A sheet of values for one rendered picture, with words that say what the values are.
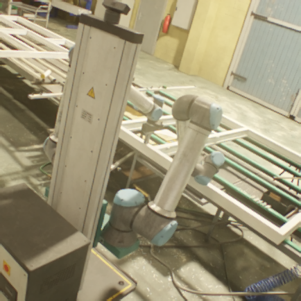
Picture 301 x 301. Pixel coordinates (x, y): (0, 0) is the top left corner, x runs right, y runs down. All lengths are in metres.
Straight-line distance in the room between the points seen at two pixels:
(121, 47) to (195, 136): 0.53
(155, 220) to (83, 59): 0.82
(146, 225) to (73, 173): 0.45
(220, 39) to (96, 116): 8.49
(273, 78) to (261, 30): 1.19
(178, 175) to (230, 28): 8.33
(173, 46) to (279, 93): 3.56
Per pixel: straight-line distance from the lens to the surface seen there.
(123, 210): 1.82
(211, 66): 10.09
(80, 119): 1.74
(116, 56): 1.55
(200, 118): 1.69
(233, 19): 9.87
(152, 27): 11.47
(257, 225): 2.20
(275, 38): 9.19
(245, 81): 9.47
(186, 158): 1.71
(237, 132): 3.51
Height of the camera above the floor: 1.97
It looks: 23 degrees down
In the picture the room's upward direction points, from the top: 16 degrees clockwise
